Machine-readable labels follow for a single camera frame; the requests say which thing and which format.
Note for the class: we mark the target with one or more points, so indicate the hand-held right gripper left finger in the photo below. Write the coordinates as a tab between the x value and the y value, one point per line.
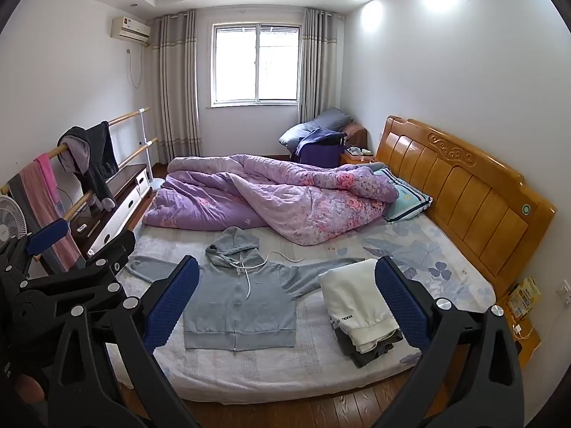
171	303

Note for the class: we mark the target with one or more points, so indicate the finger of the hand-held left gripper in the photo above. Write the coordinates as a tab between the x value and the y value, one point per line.
49	234
111	249

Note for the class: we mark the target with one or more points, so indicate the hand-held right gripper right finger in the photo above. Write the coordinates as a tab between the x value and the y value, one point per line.
401	303

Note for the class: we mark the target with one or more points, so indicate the grey zip hoodie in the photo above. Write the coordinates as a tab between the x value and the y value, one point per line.
241	307

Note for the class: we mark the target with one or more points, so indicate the pile of folded clothes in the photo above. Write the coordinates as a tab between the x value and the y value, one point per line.
357	296

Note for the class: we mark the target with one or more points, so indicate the wooden bar clothes rack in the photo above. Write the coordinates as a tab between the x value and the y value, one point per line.
129	116

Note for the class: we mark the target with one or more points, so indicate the person's left hand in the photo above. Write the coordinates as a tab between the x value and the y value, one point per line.
29	388

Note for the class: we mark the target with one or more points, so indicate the pink towel with grey border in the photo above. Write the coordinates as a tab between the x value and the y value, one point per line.
53	227

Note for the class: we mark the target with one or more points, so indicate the white remote control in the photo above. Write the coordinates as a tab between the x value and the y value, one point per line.
82	228

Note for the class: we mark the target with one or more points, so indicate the white standing fan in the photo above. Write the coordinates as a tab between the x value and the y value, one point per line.
12	223

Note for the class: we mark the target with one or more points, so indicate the dark top white tv cabinet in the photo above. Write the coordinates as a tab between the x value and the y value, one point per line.
120	200

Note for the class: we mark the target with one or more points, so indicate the bright pink cloth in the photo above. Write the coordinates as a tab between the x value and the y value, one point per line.
47	183

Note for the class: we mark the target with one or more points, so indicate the dark folded garments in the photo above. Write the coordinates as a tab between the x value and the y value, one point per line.
370	354

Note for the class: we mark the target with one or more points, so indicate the dark hooded jacket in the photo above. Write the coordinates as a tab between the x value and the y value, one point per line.
96	156

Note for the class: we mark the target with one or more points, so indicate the teal patterned pillow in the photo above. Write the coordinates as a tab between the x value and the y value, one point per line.
406	198

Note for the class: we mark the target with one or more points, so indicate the bed with floral sheet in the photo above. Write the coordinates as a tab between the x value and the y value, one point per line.
276	365

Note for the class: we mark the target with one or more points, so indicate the wooden headboard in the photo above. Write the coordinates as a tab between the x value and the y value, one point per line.
468	200

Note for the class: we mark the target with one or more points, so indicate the yellow packet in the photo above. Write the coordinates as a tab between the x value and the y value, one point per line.
525	296

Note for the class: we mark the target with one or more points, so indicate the orange wooden nightstand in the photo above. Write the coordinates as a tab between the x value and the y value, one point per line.
528	343

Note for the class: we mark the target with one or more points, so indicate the small wooden nightstand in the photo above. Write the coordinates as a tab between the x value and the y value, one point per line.
357	159

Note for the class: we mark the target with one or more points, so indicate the purple floral quilt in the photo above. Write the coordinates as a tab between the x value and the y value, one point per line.
267	187

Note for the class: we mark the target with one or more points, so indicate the grey striped curtain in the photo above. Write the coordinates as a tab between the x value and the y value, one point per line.
319	67
176	89

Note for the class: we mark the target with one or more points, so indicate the grey blue pillow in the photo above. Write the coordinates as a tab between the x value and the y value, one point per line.
330	119

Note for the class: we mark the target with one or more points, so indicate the white air conditioner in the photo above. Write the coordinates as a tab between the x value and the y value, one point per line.
130	29

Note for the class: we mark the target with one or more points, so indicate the window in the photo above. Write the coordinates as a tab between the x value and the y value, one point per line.
256	64

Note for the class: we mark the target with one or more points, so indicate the wall socket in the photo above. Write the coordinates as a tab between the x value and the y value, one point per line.
564	290

